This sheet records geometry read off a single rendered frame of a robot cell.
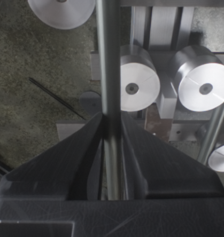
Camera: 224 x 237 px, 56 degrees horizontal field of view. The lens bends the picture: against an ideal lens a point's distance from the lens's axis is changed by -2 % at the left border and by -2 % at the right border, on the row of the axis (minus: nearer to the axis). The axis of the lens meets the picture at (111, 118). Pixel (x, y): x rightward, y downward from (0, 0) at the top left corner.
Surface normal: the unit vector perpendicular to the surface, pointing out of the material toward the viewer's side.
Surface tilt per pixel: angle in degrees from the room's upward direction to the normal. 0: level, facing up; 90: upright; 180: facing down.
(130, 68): 0
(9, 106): 0
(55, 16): 0
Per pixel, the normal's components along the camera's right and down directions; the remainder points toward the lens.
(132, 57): 0.01, -0.06
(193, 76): 0.00, 0.61
